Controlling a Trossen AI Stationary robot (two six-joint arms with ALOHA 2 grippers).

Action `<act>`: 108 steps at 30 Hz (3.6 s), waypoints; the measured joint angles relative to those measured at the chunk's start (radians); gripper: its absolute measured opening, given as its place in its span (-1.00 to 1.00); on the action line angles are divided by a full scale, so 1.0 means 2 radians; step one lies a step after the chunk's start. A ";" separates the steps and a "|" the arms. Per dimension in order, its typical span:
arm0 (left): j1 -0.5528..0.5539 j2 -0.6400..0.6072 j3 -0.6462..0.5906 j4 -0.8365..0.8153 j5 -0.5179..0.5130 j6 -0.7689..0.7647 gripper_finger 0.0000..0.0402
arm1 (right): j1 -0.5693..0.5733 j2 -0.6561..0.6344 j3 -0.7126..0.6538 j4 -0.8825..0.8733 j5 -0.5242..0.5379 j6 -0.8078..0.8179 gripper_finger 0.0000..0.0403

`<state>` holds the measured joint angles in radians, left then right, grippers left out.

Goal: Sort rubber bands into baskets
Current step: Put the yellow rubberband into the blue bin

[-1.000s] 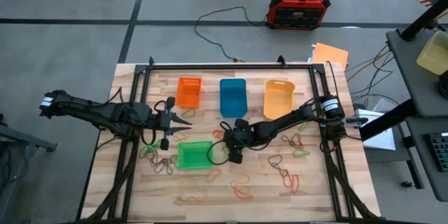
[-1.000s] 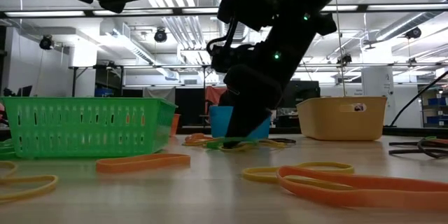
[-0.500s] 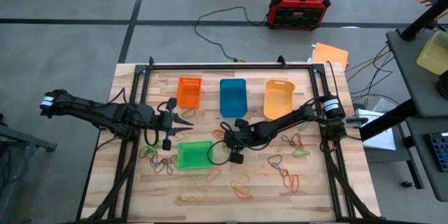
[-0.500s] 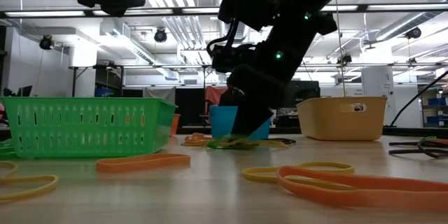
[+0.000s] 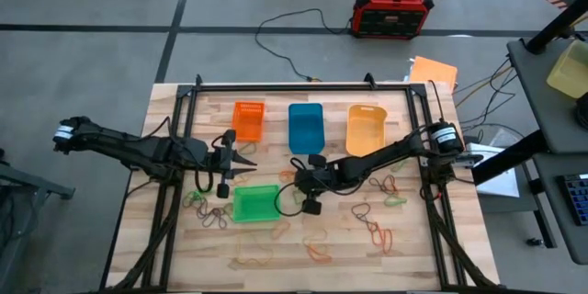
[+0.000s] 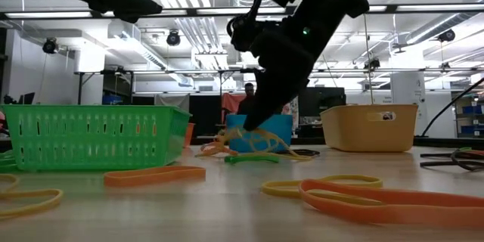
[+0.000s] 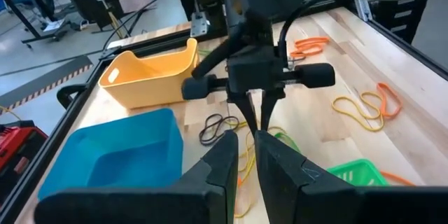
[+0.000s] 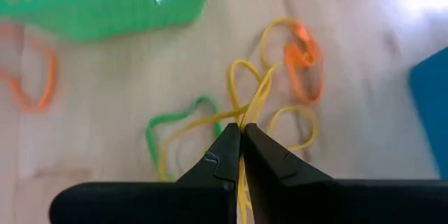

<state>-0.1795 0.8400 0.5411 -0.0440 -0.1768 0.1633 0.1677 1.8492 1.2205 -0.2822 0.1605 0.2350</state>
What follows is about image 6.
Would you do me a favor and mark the grey cloth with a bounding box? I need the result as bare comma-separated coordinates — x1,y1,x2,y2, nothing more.
154,93,191,113

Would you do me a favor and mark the storage shelf with blue bins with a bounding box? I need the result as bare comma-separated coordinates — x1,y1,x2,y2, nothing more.
455,92,484,139

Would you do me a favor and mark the small dark monitor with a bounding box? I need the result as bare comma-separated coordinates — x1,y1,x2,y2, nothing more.
17,91,36,106

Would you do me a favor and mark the black monitor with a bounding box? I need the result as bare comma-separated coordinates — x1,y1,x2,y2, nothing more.
298,86,346,119

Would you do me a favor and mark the yellow plastic bin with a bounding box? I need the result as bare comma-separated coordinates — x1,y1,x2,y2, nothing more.
320,104,419,154

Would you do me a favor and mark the large orange rubber band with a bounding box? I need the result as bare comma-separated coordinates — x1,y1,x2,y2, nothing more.
297,178,484,228

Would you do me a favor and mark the person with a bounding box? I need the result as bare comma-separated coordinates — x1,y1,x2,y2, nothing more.
236,82,259,116

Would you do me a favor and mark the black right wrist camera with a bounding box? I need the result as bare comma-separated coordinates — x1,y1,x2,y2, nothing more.
225,14,265,53

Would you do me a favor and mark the black metal gantry frame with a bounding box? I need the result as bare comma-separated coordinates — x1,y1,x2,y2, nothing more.
74,67,484,107

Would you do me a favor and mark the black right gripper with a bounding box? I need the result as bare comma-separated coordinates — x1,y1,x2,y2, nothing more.
244,18,334,132

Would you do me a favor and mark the blue crate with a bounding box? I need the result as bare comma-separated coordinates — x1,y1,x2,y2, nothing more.
101,94,124,106

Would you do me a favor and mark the blue plastic bin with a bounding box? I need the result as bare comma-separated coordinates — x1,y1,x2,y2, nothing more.
225,113,294,154

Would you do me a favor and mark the orange plastic basket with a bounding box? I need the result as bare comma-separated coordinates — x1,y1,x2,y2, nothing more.
183,122,196,149

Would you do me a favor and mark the red cloth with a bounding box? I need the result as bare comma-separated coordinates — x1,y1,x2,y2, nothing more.
221,92,247,124

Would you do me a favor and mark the green slotted plastic basket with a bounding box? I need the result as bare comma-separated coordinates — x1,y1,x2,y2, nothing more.
1,104,193,172

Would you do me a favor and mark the black rubber band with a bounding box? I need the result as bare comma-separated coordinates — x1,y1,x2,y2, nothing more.
275,148,321,158

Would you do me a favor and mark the thin metal vertical rod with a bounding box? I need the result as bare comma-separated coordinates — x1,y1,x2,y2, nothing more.
363,17,375,106

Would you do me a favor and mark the black slanted cable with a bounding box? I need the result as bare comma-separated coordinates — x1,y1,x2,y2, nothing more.
420,77,484,138

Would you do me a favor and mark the floral cloth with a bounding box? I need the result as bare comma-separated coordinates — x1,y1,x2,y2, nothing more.
281,96,299,126

